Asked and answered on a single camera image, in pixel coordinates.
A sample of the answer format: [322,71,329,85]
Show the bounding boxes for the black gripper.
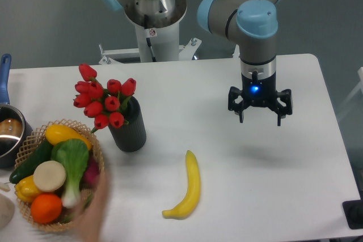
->
[227,73,292,126]

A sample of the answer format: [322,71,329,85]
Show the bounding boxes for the red tulip bouquet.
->
[73,63,137,133]

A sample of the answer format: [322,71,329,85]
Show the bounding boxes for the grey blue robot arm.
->
[102,0,293,119]

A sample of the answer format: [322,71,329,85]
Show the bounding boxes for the dark grey ribbed vase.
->
[108,97,147,152]

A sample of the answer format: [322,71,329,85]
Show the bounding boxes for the blurred human hand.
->
[74,172,110,242]

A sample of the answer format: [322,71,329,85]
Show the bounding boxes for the yellow banana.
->
[162,150,201,220]

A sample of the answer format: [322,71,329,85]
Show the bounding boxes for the black device at edge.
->
[342,199,362,230]

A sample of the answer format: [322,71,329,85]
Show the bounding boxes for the purple red vegetable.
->
[83,156,99,186]

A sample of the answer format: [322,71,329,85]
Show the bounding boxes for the green bok choy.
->
[51,138,89,209]

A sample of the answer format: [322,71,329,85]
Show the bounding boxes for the yellow squash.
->
[45,124,92,150]

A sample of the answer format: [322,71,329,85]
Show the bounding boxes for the dark green cucumber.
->
[9,139,53,184]

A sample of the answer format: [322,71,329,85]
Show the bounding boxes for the woven wicker basket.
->
[15,119,104,232]

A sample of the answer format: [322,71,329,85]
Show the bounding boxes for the orange fruit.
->
[31,193,62,224]

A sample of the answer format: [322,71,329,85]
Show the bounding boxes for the yellow bell pepper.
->
[15,175,43,203]

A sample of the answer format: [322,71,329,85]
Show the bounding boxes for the beige object at left edge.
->
[1,182,15,230]

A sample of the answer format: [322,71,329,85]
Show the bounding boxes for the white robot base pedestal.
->
[99,0,202,65]

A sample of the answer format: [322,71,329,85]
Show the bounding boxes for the blue handled saucepan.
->
[1,54,32,168]

